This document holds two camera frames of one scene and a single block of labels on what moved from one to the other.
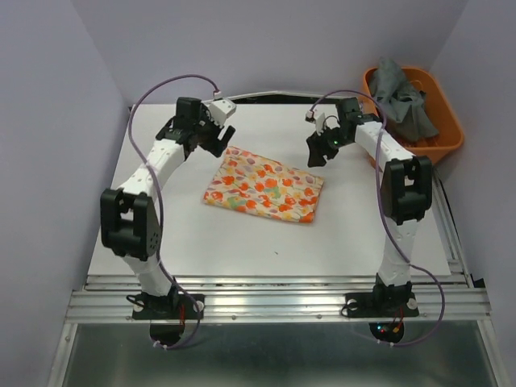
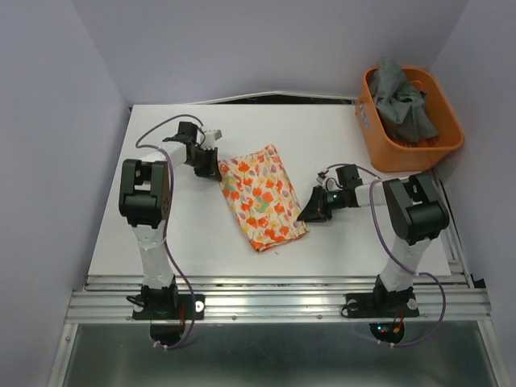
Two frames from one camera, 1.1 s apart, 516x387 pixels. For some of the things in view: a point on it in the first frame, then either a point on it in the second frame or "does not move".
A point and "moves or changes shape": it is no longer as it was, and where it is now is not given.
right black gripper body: (335, 137) to (333, 200)
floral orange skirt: (261, 185) moves or changes shape
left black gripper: (220, 146) to (211, 171)
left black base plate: (168, 307) does not move
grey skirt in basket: (403, 104) does not move
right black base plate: (380, 305) does not move
